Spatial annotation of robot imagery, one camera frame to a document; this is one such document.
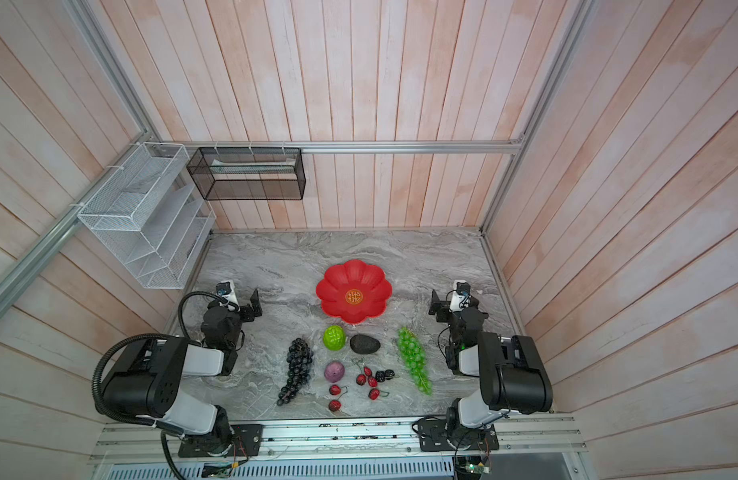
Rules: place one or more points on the green grape bunch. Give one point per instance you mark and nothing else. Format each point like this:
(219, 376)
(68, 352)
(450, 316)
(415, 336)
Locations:
(414, 356)

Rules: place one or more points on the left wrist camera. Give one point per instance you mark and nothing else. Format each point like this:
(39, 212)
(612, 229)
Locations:
(226, 290)

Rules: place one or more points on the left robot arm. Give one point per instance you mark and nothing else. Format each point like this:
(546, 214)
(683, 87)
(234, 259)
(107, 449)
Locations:
(138, 380)

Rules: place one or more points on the red flower-shaped fruit bowl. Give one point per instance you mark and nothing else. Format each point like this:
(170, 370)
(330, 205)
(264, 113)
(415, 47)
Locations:
(354, 291)

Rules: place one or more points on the black wire mesh basket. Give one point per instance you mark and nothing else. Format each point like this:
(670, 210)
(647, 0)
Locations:
(248, 173)

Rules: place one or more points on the purple fig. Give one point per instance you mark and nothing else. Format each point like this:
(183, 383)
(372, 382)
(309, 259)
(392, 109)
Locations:
(334, 371)

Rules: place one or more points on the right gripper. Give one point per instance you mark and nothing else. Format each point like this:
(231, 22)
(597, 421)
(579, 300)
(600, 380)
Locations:
(439, 306)

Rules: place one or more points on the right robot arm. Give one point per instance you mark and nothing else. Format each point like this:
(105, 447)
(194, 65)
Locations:
(511, 374)

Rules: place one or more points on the white wire mesh shelf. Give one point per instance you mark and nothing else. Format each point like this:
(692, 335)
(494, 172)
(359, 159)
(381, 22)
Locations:
(154, 227)

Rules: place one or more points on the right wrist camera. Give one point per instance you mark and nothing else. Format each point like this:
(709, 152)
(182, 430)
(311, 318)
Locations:
(461, 296)

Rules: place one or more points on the dark avocado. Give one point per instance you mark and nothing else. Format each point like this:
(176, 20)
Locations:
(364, 344)

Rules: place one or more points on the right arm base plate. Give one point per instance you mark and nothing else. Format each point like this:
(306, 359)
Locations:
(436, 434)

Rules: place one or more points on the aluminium mounting rail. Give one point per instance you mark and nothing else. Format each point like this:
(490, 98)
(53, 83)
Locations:
(357, 438)

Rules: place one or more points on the black grape bunch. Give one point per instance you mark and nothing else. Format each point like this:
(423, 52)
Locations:
(300, 361)

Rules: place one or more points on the aluminium frame bar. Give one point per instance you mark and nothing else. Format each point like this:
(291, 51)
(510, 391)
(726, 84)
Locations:
(364, 147)

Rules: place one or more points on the green custard apple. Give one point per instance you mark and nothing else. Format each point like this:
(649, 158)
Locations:
(334, 338)

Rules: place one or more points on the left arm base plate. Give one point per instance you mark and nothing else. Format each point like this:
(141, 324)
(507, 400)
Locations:
(241, 440)

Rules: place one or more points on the red cherry cluster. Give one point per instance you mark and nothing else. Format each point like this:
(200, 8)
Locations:
(366, 377)

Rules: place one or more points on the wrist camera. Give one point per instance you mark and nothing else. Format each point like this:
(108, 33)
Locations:
(226, 290)
(461, 296)

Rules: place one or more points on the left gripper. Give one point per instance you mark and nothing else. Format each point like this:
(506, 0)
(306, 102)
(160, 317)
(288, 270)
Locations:
(249, 306)

